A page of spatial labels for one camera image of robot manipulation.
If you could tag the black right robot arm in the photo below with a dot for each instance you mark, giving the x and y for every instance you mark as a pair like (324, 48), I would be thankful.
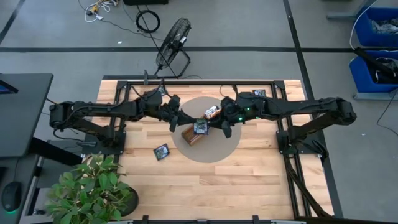
(295, 107)

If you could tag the dark desk screen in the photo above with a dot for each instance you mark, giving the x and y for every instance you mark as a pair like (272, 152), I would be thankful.
(6, 88)

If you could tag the black desk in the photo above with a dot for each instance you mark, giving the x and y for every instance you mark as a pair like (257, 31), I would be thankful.
(25, 118)

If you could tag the black equipment case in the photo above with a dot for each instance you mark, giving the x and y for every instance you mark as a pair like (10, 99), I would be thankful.
(146, 2)

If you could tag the black plant pot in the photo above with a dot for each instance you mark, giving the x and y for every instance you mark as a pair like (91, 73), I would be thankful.
(132, 202)

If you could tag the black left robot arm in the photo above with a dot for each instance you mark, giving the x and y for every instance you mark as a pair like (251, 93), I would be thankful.
(99, 109)

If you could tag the black computer mouse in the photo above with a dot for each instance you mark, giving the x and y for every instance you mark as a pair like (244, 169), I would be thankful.
(12, 196)

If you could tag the green potted plant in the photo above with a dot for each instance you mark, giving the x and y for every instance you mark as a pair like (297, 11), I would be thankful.
(90, 189)

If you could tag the blue storage bin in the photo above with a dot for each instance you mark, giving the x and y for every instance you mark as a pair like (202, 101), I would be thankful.
(360, 77)
(362, 34)

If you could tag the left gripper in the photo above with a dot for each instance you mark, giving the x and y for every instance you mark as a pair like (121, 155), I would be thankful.
(173, 109)

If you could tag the black stand bar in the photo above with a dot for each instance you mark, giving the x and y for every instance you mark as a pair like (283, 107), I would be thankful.
(373, 62)

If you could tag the round beige mat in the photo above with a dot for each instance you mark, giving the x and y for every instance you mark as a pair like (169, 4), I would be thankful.
(211, 149)

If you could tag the black floor fan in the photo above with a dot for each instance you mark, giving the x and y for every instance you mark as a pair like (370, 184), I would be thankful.
(172, 43)

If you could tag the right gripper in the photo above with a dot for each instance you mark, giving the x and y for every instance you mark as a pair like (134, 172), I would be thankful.
(233, 110)

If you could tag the grey desk leg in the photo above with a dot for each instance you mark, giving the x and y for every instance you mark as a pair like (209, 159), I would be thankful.
(342, 15)

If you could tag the wooden tea organizer box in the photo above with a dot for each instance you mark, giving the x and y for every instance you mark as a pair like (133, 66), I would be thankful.
(189, 138)

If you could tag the black aluminium table frame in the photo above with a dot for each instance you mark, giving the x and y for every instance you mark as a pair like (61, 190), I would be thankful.
(202, 82)

